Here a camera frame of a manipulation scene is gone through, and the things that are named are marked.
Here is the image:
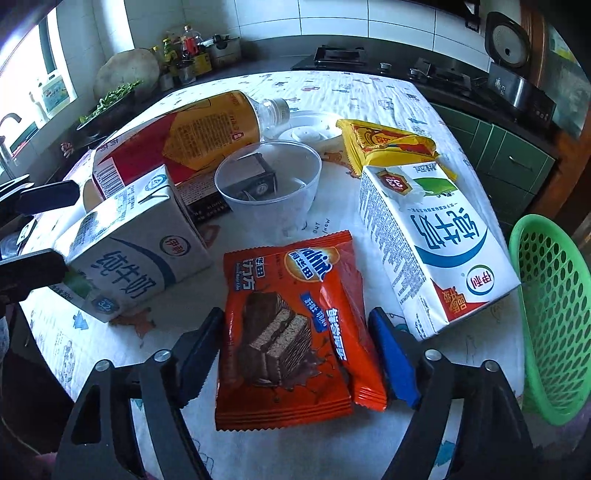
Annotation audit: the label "small black box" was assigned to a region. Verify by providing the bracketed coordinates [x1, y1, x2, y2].
[178, 152, 278, 224]

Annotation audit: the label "cluster of condiment bottles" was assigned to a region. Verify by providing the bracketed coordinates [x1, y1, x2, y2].
[158, 25, 214, 89]

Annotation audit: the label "yellow snack packet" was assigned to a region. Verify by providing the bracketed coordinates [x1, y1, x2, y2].
[335, 119, 458, 182]

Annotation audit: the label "green perforated plastic basket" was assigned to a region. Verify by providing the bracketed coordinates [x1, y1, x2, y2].
[508, 215, 591, 428]

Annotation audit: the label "green kitchen cabinets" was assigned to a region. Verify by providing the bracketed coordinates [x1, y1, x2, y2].
[429, 102, 557, 227]

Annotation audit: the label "small orange snack packet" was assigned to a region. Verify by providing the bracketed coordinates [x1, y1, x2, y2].
[318, 268, 389, 413]

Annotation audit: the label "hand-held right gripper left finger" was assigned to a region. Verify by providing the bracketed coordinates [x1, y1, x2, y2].
[52, 307, 227, 480]

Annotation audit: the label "white milk carton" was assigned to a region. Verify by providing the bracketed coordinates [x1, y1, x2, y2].
[359, 162, 522, 342]
[53, 165, 214, 324]

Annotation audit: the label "kitchen window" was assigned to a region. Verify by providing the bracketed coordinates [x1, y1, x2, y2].
[0, 9, 79, 155]

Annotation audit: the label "orange chocolate wafer packet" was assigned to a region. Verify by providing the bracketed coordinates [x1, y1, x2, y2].
[215, 231, 365, 432]

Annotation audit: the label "white detergent jug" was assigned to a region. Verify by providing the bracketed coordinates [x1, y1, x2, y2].
[30, 74, 71, 116]

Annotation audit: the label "wooden glass door cabinet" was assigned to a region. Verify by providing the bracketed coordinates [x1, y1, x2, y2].
[529, 9, 591, 222]

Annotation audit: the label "red and white carton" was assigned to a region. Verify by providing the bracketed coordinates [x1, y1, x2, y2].
[91, 113, 185, 200]

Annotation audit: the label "steel cooking pot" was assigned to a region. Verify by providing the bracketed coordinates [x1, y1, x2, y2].
[202, 36, 242, 68]

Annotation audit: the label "plastic tea bottle orange label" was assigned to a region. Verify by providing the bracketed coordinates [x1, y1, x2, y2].
[164, 90, 291, 185]

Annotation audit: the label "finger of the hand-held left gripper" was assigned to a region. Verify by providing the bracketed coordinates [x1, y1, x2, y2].
[0, 249, 68, 303]
[0, 180, 80, 216]

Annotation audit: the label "clear plastic cup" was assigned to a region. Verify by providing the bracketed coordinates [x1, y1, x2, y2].
[213, 141, 322, 227]

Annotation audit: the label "white round plastic lid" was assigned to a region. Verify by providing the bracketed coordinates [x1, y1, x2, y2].
[265, 112, 345, 149]

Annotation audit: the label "round wooden cutting board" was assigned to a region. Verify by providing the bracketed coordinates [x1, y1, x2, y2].
[93, 47, 161, 100]

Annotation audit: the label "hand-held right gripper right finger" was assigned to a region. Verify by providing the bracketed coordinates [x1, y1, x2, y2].
[368, 307, 539, 480]

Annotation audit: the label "white printed tablecloth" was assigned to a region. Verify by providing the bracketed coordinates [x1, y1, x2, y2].
[21, 70, 527, 480]

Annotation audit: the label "black rice cooker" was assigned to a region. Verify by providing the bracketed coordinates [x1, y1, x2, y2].
[484, 11, 557, 123]

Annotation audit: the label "bowl of green vegetables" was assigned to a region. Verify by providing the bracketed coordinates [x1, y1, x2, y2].
[76, 80, 144, 139]

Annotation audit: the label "black gas stove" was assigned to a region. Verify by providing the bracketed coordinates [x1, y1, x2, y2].
[291, 45, 497, 107]

